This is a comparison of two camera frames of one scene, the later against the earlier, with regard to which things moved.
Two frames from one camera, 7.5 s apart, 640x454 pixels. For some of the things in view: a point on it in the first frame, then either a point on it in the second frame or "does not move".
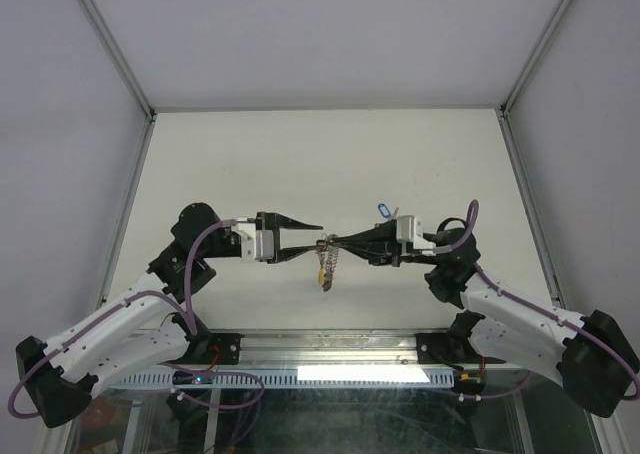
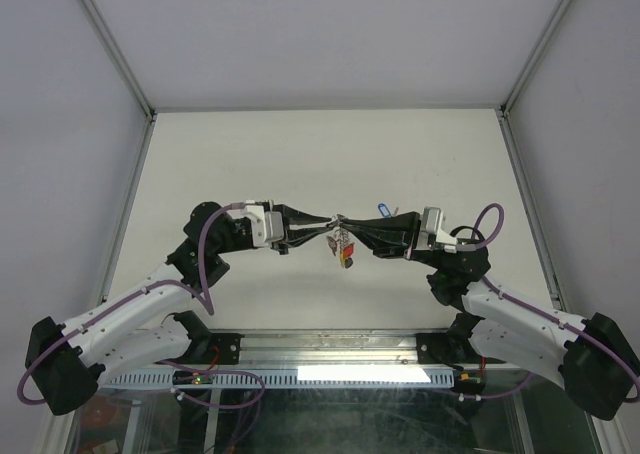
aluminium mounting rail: [324, 347] does not move
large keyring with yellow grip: [328, 254] to [341, 242]
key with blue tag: [385, 212] does not move
